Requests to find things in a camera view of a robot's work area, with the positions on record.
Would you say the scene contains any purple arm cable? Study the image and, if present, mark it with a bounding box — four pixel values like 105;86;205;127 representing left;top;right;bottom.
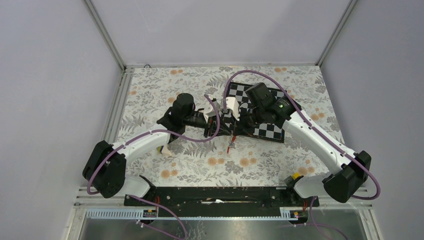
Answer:
86;94;222;240
222;70;382;240

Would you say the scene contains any white slotted cable duct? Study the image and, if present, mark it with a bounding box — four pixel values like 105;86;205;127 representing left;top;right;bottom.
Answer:
85;207;298;221

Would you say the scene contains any metal keyring holder red handle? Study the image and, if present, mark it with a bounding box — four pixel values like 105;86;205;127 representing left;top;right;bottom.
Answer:
226;135;237;154

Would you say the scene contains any floral patterned table mat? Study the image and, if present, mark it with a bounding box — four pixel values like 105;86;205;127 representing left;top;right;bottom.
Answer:
116;66;343;187

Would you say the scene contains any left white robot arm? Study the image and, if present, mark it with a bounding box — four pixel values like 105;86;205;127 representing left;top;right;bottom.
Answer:
82;93;221;206

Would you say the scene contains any aluminium frame rail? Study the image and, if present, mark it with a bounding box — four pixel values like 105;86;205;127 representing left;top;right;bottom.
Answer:
82;0;134;142

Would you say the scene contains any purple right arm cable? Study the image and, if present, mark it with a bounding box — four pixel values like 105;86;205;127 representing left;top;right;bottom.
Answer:
222;70;382;240

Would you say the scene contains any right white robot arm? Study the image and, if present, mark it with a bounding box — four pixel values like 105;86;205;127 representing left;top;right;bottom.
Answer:
236;83;372;206

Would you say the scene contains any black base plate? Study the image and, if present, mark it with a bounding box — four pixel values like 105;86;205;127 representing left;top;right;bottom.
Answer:
123;186;320;214

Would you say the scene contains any black white chessboard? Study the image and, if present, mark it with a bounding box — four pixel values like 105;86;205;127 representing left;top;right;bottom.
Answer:
221;82;286;143

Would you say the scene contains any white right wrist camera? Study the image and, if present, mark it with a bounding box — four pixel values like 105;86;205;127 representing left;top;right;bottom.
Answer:
225;96;240;121

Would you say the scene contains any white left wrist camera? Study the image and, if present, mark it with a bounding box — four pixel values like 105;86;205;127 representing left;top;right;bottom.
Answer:
203;100;220;122

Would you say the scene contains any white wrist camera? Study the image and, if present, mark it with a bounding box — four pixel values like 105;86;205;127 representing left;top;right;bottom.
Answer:
203;100;220;122
225;96;240;121

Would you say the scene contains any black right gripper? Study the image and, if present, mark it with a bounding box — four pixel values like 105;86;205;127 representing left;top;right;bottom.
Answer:
230;105;266;137

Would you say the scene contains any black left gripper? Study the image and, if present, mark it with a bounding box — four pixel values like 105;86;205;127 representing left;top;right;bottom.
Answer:
183;111;232;138

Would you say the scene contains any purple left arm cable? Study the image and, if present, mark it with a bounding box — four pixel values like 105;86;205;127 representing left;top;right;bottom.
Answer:
86;94;222;240

